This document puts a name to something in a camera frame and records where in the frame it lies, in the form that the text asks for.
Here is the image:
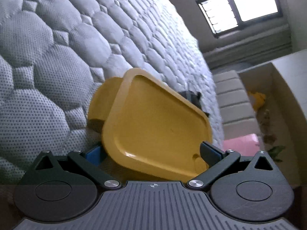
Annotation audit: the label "beige padded headboard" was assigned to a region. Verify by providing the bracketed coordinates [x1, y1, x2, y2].
[213, 71, 261, 140]

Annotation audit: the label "black plush toy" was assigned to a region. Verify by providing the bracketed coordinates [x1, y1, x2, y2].
[178, 90, 210, 117]

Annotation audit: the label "yellow plush toy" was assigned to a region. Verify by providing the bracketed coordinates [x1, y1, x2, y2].
[248, 92, 266, 112]

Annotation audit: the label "grey quilted bedspread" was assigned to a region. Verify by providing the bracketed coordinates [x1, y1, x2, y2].
[1, 0, 224, 184]

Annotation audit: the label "white shelf unit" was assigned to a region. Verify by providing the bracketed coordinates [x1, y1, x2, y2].
[239, 50, 306, 187]

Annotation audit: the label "barred window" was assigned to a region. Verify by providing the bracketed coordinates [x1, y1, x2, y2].
[195, 0, 283, 37]

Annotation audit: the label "clear glass food container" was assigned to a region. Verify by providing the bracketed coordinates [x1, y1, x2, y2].
[184, 81, 202, 109]

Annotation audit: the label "yellow container lid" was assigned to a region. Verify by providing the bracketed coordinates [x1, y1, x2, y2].
[87, 69, 212, 182]

